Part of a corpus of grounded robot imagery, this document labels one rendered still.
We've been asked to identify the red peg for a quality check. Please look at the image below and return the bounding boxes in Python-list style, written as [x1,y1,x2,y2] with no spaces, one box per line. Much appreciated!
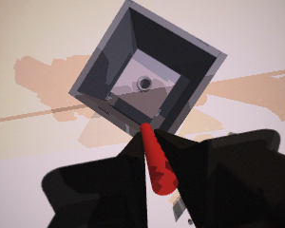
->
[140,123,179,196]

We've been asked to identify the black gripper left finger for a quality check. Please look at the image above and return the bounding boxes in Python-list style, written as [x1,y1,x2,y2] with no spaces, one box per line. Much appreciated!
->
[41,132,148,228]

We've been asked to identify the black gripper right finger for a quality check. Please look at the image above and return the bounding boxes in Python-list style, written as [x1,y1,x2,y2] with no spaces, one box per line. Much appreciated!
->
[154,129,280,228]

